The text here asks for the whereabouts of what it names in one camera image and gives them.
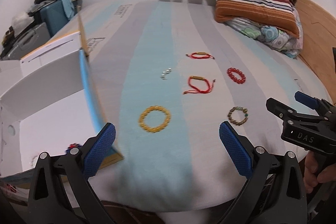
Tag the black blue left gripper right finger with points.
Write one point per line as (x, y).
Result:
(274, 190)

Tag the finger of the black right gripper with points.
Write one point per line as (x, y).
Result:
(279, 109)

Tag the blue suitcase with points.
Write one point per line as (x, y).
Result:
(54, 16)

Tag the striped red orange pillow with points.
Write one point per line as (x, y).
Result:
(278, 13)

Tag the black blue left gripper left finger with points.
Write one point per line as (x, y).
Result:
(48, 200)

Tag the light blue towel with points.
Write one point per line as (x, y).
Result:
(69, 8)

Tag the floral folded quilt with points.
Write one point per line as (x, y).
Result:
(271, 36)

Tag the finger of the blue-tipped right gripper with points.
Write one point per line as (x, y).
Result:
(310, 102)

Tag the dark clothes pile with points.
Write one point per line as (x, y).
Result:
(38, 4)

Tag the white cardboard box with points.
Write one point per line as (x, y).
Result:
(62, 93)

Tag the white plastic bag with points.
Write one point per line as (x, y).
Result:
(21, 21)

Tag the grey suitcase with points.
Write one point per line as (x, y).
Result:
(29, 41)

